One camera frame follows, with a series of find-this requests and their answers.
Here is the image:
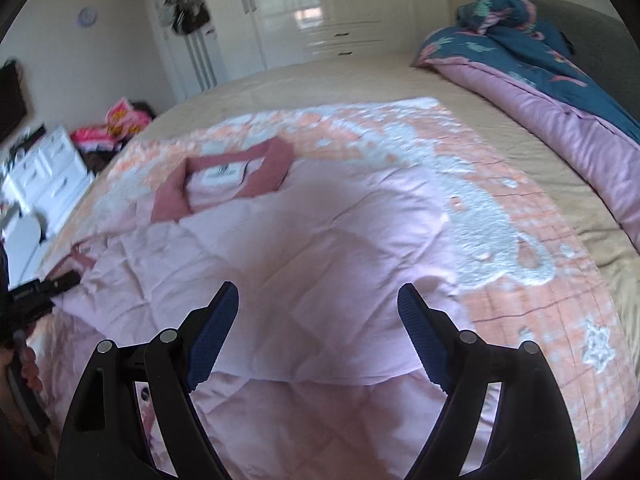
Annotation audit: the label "beige bed sheet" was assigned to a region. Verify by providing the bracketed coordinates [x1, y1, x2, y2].
[141, 54, 639, 356]

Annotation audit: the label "blue and pink duvet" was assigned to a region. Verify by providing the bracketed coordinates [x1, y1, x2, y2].
[412, 0, 639, 244]

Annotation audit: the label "white glossy wardrobe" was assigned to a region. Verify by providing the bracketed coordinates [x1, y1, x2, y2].
[194, 0, 452, 72]

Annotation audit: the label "white drawer dresser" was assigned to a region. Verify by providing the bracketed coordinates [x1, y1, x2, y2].
[2, 127, 94, 238]

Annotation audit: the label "white bedroom door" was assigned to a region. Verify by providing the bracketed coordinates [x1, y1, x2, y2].
[144, 0, 228, 102]

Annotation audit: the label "person's left hand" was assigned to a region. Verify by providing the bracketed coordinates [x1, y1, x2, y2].
[0, 344, 43, 398]

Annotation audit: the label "round wall clock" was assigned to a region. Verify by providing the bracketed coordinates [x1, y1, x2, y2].
[77, 6, 98, 28]

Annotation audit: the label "pink quilted jacket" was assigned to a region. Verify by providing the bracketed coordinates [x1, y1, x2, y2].
[38, 138, 471, 479]

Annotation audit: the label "orange white plush blanket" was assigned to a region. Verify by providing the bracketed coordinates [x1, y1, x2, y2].
[51, 98, 639, 474]

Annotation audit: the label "dark bags hanging on door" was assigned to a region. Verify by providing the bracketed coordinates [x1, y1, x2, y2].
[158, 0, 210, 37]

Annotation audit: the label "black wall television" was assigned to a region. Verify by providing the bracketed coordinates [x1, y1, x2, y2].
[0, 60, 27, 141]

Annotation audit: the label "grey upholstered headboard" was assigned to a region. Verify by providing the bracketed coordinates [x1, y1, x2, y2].
[528, 0, 640, 119]

